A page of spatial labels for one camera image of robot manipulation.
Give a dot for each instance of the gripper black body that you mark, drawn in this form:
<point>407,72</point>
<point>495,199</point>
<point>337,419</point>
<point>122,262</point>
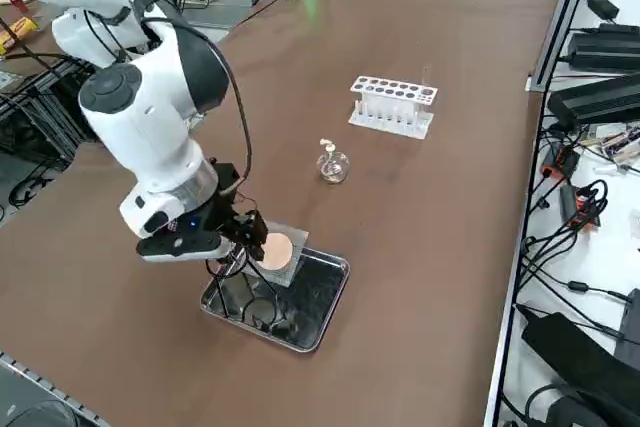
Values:
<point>210,219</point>

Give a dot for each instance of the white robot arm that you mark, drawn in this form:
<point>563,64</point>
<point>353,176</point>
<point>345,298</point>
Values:
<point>150,122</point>

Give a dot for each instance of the stainless steel tray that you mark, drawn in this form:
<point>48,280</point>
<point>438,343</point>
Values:
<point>320,297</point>

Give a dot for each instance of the white test tube rack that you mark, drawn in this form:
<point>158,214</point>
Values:
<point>424,127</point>

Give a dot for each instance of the yellow red snack packet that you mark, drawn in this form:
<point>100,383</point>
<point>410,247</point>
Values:
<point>17,32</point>

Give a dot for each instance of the black orange connector box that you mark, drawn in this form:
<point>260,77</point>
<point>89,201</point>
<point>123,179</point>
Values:
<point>562,159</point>

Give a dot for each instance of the black adapter with orange clip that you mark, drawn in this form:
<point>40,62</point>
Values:
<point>570,202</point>

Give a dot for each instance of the large black adapter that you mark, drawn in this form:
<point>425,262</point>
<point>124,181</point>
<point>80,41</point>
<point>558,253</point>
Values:
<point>560,342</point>

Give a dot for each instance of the dark ribbed power supply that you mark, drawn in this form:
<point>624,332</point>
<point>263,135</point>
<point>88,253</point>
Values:
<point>595,99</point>

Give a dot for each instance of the black power brick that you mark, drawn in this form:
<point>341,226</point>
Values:
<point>605,49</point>

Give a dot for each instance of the small black adapter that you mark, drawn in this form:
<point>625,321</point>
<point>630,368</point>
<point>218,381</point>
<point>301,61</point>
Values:
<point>602,6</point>

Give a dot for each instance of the black metal frame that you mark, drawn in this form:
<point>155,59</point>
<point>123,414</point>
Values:
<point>30,112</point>

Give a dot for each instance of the ribbed grey table rail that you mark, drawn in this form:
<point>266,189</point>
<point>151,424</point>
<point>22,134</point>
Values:
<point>50,389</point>

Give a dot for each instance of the aluminium frame rail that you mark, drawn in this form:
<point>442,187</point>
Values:
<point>562,22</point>

